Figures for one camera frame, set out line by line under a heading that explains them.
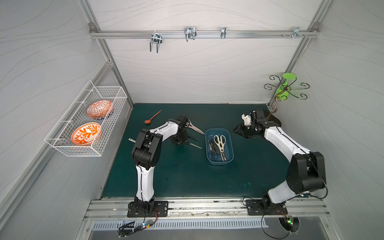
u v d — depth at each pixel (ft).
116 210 2.46
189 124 3.53
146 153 1.74
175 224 2.30
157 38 2.57
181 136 2.83
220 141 3.14
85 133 2.07
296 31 2.51
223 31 2.37
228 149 3.07
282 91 2.85
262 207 2.27
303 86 2.82
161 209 2.41
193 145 3.22
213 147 3.13
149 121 3.57
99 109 2.38
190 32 2.50
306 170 1.48
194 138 3.29
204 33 2.57
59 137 1.83
